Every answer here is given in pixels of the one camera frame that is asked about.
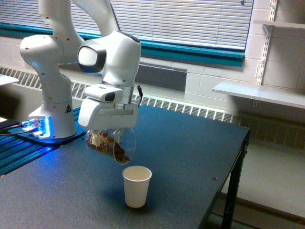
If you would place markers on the clear plastic cup with nuts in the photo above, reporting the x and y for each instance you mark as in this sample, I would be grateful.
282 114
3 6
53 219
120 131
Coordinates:
118 144

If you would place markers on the black table leg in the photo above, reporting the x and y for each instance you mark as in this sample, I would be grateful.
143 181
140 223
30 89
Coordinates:
234 185

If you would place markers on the white window blinds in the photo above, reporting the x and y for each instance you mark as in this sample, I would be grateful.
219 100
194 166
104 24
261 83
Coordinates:
221 24

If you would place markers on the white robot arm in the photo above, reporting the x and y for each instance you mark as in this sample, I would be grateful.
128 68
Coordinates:
115 56

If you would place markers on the white wall shelf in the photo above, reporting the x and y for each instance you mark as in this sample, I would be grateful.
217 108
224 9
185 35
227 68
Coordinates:
262 93
280 24

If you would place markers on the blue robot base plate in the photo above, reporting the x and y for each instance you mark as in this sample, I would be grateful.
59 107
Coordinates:
49 141

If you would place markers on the lower white wall shelf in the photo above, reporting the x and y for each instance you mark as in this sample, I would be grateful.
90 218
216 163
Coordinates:
262 93

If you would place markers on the white object at left edge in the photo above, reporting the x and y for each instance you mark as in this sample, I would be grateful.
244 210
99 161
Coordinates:
5 80

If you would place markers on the upper white wall shelf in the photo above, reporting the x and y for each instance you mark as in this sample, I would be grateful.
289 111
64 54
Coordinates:
280 24

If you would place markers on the white paper cup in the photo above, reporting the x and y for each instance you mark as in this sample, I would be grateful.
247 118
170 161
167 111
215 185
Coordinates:
136 183

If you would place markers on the white shelf bracket rail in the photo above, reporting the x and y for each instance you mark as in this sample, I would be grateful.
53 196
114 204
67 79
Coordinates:
267 27

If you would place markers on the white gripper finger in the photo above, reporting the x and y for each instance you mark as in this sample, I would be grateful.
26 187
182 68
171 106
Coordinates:
96 139

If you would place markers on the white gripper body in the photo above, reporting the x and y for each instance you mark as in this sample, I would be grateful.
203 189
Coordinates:
108 107

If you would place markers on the blue aluminium rail platform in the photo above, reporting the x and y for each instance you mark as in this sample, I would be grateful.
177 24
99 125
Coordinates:
16 151

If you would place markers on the white baseboard radiator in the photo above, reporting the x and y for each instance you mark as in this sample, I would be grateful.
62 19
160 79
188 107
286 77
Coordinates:
270 131

